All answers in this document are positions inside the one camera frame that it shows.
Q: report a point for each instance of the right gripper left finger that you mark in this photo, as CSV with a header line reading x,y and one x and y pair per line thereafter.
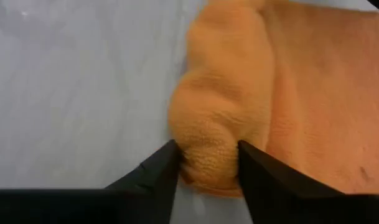
x,y
130,202

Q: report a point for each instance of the orange towel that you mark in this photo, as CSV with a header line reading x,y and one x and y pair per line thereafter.
x,y
301,93

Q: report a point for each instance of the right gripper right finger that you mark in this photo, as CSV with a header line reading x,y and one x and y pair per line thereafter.
x,y
285,199

